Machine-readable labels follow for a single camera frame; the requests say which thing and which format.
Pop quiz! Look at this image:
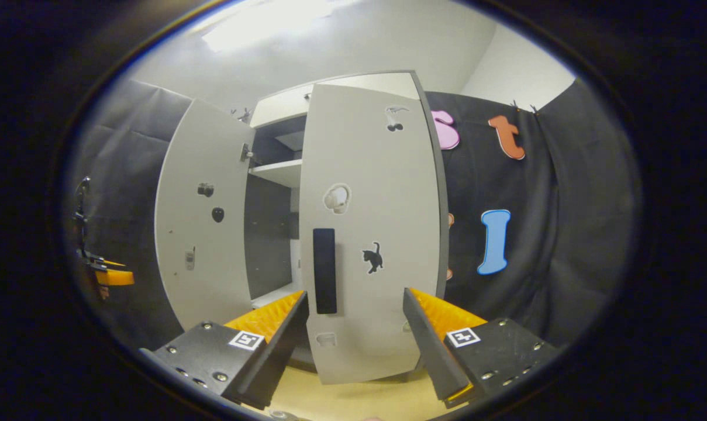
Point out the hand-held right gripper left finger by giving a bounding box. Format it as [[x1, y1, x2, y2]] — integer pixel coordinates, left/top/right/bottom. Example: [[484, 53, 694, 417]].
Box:
[[140, 291, 310, 410]]

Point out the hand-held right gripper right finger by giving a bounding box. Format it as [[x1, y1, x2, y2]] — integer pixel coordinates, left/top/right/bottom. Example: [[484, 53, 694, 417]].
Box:
[[401, 288, 558, 409]]

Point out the white cabinet door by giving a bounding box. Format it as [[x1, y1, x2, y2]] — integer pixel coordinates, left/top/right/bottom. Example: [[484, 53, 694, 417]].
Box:
[[299, 84, 447, 385], [154, 98, 256, 332]]

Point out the black backdrop cloth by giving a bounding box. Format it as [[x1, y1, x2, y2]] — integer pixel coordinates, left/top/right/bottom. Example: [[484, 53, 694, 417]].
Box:
[[67, 79, 643, 351]]

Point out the white cabinet shelf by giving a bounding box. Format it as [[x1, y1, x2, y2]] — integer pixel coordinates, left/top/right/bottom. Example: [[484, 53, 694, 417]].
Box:
[[248, 159, 303, 189], [251, 282, 304, 309]]

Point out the white and grey cabinet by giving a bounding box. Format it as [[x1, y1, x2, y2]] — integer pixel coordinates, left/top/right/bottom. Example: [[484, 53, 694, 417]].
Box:
[[243, 70, 450, 375]]

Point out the black right door handle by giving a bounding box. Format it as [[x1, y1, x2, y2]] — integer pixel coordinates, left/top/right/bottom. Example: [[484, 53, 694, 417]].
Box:
[[312, 228, 337, 315]]

